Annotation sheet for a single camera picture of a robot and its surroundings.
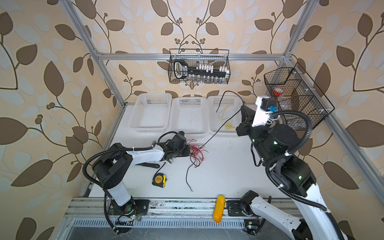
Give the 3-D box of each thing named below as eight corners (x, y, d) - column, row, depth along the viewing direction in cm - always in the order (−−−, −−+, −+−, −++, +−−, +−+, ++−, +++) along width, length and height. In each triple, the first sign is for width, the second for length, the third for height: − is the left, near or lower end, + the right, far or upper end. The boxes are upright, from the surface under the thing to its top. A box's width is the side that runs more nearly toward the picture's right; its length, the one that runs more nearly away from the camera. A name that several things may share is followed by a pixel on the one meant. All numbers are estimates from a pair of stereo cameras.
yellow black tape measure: (153, 184, 84) (151, 183, 81) (157, 174, 87) (156, 172, 85) (164, 188, 83) (163, 186, 80) (169, 177, 86) (168, 175, 84)
